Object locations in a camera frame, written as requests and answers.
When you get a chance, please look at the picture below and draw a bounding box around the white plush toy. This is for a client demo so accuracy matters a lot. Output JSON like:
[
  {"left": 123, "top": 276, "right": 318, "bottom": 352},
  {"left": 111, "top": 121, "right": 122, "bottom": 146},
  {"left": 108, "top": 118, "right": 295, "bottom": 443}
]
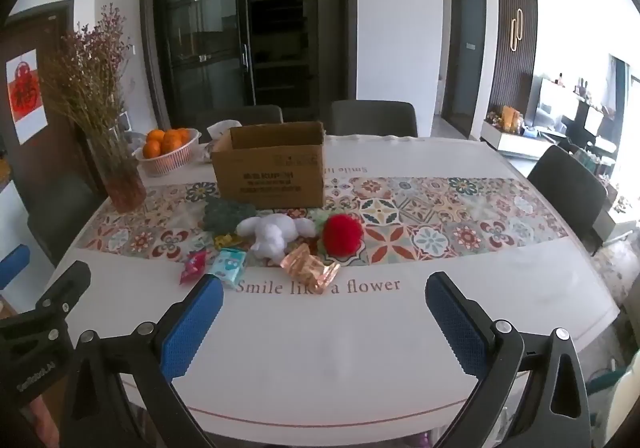
[{"left": 236, "top": 214, "right": 317, "bottom": 261}]

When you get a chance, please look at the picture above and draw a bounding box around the gold wall lamp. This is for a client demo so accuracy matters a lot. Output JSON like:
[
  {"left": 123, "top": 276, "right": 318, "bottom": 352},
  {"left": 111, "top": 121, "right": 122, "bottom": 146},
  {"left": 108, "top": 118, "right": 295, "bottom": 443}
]
[{"left": 509, "top": 11, "right": 525, "bottom": 52}]

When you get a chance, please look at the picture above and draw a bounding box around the brown cardboard box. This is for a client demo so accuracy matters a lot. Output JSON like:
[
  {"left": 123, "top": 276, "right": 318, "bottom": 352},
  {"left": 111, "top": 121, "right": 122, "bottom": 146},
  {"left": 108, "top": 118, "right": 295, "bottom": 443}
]
[{"left": 211, "top": 121, "right": 327, "bottom": 208}]

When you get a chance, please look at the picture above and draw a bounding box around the dark glass sliding door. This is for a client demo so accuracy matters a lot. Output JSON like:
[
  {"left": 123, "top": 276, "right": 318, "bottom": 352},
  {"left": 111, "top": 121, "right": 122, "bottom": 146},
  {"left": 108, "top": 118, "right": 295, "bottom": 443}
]
[{"left": 140, "top": 0, "right": 358, "bottom": 129}]

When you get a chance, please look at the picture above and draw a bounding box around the grey dining chair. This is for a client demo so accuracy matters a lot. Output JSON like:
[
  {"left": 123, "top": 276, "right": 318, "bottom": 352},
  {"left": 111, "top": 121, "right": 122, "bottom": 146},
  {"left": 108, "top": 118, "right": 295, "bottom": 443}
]
[
  {"left": 527, "top": 145, "right": 608, "bottom": 254},
  {"left": 27, "top": 173, "right": 108, "bottom": 269},
  {"left": 330, "top": 100, "right": 418, "bottom": 138}
]

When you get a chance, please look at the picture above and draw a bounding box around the red snack packet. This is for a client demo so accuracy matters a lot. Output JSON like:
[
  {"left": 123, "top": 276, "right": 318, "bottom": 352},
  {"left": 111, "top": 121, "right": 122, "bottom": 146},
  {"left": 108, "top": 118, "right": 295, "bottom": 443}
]
[{"left": 180, "top": 251, "right": 208, "bottom": 285}]

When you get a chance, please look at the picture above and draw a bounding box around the dark slatted wall panel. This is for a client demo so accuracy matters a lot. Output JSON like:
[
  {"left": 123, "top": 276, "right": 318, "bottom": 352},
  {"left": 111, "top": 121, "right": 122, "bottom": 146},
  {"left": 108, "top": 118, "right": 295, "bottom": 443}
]
[{"left": 487, "top": 0, "right": 538, "bottom": 124}]

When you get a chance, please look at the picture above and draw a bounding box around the floral tissue box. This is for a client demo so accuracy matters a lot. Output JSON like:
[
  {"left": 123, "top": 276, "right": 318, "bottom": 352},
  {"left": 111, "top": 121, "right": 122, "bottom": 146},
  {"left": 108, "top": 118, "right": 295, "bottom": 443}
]
[{"left": 202, "top": 119, "right": 246, "bottom": 163}]

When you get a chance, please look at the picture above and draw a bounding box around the orange transparent packet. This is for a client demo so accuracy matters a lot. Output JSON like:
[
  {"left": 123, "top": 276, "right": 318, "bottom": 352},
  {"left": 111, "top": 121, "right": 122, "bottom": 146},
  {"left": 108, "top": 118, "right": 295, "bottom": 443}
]
[{"left": 280, "top": 243, "right": 342, "bottom": 294}]

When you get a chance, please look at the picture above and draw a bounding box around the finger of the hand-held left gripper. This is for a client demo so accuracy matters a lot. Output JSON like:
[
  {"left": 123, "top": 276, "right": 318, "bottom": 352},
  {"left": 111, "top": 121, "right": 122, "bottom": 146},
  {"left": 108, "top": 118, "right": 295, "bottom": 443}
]
[
  {"left": 0, "top": 245, "right": 31, "bottom": 290},
  {"left": 42, "top": 260, "right": 92, "bottom": 315}
]

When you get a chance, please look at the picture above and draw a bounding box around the white tv cabinet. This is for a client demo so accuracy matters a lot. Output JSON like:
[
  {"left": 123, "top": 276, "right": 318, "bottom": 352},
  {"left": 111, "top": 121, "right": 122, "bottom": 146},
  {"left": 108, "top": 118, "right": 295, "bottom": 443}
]
[{"left": 480, "top": 121, "right": 566, "bottom": 159}]

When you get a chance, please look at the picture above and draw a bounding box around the brown entrance door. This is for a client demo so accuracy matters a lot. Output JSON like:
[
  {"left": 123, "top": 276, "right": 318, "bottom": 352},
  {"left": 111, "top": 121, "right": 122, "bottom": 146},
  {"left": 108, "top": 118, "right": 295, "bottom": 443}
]
[{"left": 0, "top": 0, "right": 96, "bottom": 209}]

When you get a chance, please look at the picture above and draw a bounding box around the white patterned tablecloth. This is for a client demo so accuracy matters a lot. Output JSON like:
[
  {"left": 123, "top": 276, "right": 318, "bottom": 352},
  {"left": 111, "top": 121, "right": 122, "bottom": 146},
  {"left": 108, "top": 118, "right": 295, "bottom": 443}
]
[{"left": 50, "top": 131, "right": 621, "bottom": 434}]

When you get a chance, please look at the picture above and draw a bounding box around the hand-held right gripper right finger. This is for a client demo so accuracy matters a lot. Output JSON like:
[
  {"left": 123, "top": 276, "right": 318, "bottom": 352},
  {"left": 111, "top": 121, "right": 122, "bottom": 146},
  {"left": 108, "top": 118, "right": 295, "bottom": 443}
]
[{"left": 425, "top": 271, "right": 594, "bottom": 448}]

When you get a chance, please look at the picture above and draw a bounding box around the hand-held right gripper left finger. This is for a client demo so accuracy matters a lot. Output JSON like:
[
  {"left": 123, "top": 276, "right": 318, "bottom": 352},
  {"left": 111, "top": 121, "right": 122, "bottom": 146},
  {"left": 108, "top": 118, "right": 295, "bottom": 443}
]
[{"left": 60, "top": 273, "right": 226, "bottom": 448}]

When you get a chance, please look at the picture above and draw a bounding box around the glass vase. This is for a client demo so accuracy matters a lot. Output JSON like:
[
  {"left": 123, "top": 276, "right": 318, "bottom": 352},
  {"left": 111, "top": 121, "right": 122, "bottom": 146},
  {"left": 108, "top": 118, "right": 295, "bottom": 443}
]
[{"left": 87, "top": 128, "right": 147, "bottom": 214}]

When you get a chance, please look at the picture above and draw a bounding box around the red and white door poster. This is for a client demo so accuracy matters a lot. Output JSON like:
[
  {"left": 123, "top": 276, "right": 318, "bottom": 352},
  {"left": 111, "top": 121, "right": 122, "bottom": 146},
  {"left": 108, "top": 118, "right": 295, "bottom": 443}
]
[{"left": 6, "top": 48, "right": 48, "bottom": 145}]

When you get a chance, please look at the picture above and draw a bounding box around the red pompom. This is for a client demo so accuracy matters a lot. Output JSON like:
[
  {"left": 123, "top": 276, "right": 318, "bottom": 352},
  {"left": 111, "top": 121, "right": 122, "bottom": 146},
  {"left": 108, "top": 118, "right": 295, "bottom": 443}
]
[{"left": 322, "top": 215, "right": 364, "bottom": 256}]

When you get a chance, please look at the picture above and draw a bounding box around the light blue tissue packet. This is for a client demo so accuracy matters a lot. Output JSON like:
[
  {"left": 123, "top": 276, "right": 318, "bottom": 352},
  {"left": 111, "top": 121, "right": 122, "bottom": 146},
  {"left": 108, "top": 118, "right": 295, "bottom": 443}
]
[{"left": 207, "top": 248, "right": 248, "bottom": 289}]

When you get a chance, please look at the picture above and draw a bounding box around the white plastic basket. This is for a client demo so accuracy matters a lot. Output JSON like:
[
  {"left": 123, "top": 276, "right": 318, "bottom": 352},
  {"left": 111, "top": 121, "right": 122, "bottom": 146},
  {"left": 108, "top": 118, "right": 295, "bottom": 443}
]
[{"left": 134, "top": 128, "right": 202, "bottom": 177}]

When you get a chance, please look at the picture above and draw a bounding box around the dark green fuzzy cloth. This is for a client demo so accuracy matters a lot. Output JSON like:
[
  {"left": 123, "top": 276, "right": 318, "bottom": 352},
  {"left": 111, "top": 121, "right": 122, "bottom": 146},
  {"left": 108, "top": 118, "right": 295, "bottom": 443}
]
[{"left": 203, "top": 198, "right": 257, "bottom": 232}]

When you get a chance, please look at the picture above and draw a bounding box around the dark room door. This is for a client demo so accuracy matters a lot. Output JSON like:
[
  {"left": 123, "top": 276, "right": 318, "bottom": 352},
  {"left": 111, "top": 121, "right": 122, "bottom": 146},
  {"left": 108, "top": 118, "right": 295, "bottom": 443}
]
[{"left": 441, "top": 0, "right": 488, "bottom": 139}]

